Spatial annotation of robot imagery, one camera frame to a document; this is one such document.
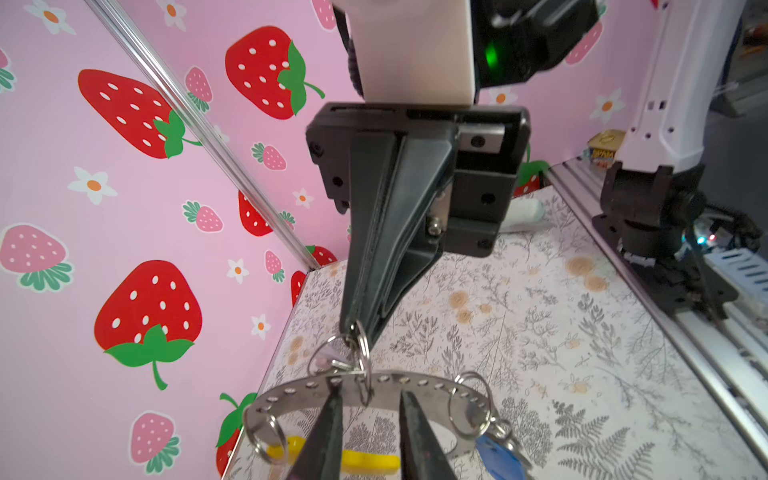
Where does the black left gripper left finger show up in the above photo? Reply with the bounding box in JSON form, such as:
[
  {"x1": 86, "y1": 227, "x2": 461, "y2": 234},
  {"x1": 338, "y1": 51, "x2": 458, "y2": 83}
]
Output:
[{"x1": 287, "y1": 389, "x2": 344, "y2": 480}]

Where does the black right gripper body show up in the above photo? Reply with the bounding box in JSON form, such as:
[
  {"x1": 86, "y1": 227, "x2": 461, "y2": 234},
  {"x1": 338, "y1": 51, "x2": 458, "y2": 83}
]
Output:
[{"x1": 306, "y1": 103, "x2": 531, "y2": 257}]

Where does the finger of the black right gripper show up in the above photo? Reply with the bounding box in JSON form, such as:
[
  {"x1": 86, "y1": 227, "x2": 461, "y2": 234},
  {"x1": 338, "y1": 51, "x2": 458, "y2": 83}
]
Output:
[
  {"x1": 359, "y1": 128, "x2": 457, "y2": 345},
  {"x1": 340, "y1": 131, "x2": 398, "y2": 336}
]

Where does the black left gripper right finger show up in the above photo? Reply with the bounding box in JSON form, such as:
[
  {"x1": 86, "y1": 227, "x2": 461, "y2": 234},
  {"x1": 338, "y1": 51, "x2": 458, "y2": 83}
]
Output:
[{"x1": 399, "y1": 391, "x2": 457, "y2": 480}]

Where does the metal keyring with yellow tag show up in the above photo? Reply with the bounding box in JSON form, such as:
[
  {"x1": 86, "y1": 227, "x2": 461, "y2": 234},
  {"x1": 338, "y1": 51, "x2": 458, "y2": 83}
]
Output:
[{"x1": 242, "y1": 325, "x2": 536, "y2": 479}]

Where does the key with blue tag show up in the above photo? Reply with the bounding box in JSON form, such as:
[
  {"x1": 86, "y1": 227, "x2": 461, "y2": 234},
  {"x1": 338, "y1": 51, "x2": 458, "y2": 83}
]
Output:
[{"x1": 475, "y1": 433, "x2": 529, "y2": 480}]

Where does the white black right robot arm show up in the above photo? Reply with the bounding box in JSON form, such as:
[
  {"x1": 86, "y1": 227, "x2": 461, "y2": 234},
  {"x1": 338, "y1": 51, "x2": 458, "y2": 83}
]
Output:
[{"x1": 306, "y1": 1, "x2": 744, "y2": 344}]

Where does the white plastic case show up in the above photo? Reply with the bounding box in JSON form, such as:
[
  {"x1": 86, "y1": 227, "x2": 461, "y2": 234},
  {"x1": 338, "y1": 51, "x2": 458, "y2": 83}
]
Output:
[{"x1": 499, "y1": 197, "x2": 548, "y2": 234}]

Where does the spam tin can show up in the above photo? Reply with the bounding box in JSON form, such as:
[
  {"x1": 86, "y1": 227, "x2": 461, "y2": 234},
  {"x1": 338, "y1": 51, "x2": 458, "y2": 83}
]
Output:
[{"x1": 586, "y1": 129, "x2": 626, "y2": 169}]

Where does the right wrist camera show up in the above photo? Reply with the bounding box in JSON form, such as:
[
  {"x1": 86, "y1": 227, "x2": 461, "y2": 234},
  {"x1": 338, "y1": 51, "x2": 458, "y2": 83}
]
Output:
[{"x1": 333, "y1": 0, "x2": 476, "y2": 106}]

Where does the aluminium corner post right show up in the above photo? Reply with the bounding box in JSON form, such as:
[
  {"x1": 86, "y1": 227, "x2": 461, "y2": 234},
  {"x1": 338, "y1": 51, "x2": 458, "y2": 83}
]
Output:
[{"x1": 86, "y1": 0, "x2": 319, "y2": 271}]

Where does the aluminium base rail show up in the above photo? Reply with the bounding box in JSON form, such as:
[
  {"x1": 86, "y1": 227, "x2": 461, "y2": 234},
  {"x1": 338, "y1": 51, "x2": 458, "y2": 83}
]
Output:
[{"x1": 547, "y1": 159, "x2": 767, "y2": 462}]

